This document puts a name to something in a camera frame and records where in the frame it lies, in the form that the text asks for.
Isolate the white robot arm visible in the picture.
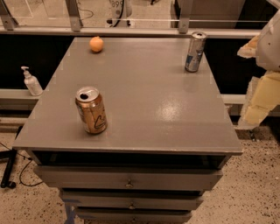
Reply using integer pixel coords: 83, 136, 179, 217
237, 10, 280, 130

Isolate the gold soda can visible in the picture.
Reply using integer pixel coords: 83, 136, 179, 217
75, 86, 108, 134

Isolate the silver blue redbull can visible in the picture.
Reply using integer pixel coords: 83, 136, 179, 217
185, 31, 207, 73

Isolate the grey drawer cabinet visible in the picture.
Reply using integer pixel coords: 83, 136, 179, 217
12, 36, 243, 224

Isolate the orange fruit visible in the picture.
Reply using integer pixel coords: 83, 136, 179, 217
89, 37, 104, 53

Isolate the top grey drawer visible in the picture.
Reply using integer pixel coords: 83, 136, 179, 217
34, 165, 222, 191

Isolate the grey drawer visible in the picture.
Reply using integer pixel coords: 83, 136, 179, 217
76, 208, 192, 223
59, 191, 203, 210
34, 165, 222, 191

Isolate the white machine base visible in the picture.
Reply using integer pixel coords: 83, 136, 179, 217
107, 0, 132, 27

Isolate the middle grey drawer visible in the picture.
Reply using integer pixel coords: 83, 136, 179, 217
59, 191, 203, 210

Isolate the white pump sanitizer bottle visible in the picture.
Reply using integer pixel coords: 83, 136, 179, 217
21, 66, 43, 96

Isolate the bottom grey drawer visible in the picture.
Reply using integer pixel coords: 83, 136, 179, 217
76, 208, 192, 223

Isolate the black stand leg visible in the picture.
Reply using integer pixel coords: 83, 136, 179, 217
0, 143, 18, 189

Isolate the grey metal railing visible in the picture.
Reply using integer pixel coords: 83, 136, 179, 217
0, 0, 261, 39

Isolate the black cable on floor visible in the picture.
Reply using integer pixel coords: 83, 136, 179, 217
0, 142, 44, 187

